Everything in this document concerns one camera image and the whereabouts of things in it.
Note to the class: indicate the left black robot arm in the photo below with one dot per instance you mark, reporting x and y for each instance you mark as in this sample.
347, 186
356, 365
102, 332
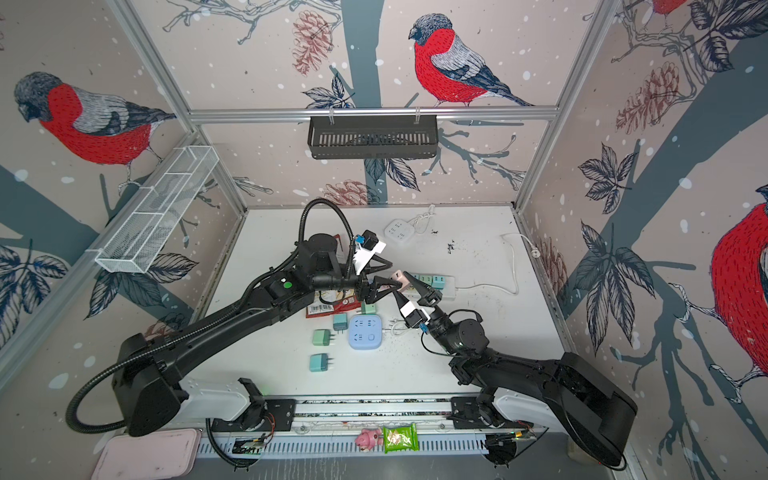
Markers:
147, 377

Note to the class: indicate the black hanging wire basket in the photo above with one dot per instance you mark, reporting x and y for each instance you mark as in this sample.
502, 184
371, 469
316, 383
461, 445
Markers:
373, 137

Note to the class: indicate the red white snack bag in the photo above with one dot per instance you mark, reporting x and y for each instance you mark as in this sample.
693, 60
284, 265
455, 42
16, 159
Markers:
329, 303

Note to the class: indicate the pink plug adapter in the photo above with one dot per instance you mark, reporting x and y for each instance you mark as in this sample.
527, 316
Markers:
400, 277

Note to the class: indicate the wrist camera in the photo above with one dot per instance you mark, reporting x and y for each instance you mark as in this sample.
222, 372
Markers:
366, 246
416, 322

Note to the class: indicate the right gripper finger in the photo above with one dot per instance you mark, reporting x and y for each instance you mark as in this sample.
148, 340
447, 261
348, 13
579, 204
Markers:
428, 295
406, 307

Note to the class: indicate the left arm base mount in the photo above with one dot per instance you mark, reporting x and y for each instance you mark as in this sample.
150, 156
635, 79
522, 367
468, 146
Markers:
270, 415

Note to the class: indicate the green snack packet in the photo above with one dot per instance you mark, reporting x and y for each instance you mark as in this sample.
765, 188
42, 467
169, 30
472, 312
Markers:
403, 438

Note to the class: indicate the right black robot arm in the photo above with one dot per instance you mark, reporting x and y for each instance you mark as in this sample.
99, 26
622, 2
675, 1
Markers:
596, 413

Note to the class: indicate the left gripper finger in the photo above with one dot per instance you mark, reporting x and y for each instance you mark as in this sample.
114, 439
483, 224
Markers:
378, 288
375, 265

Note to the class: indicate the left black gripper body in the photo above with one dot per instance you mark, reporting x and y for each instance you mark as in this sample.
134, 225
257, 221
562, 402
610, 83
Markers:
356, 282

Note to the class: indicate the white colourful power strip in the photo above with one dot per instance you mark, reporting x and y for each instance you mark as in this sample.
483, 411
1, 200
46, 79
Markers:
447, 285

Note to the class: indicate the blue cube power socket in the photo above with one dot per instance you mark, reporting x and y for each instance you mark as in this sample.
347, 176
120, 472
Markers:
365, 332

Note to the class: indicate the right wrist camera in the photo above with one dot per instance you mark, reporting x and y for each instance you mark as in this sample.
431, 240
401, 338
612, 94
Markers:
416, 322

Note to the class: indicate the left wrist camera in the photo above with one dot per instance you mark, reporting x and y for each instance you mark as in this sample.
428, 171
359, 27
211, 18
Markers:
366, 246

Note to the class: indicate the pink pig toy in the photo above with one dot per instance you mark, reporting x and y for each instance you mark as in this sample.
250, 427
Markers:
369, 439

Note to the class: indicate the white wire mesh shelf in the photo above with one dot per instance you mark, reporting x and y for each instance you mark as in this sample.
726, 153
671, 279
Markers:
141, 237

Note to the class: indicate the pink plastic tray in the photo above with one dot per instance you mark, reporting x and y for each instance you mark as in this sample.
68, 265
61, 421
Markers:
160, 455

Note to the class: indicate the small white power strip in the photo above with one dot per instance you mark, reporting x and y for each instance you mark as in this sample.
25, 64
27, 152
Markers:
399, 231

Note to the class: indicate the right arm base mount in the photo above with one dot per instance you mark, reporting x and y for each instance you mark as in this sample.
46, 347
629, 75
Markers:
475, 413

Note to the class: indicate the teal plug adapter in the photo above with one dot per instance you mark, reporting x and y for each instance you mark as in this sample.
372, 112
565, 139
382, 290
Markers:
340, 322
319, 362
438, 282

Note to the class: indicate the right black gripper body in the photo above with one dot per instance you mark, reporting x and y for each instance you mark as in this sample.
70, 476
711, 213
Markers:
443, 330

